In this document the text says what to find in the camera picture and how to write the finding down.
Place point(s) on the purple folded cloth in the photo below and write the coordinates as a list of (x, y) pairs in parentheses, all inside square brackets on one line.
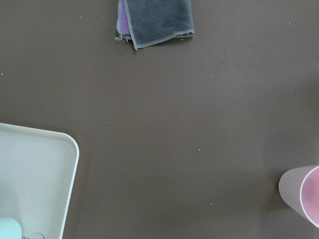
[(122, 27)]

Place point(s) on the pink plastic cup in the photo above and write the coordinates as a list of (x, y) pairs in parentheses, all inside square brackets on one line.
[(299, 188)]

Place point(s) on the mint green plastic cup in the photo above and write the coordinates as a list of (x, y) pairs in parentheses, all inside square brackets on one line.
[(10, 228)]

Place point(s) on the cream rectangular serving tray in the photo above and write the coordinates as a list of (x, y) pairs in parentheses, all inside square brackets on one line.
[(37, 172)]

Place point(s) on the grey folded cloth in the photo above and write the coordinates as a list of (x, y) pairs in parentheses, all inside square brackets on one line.
[(155, 21)]

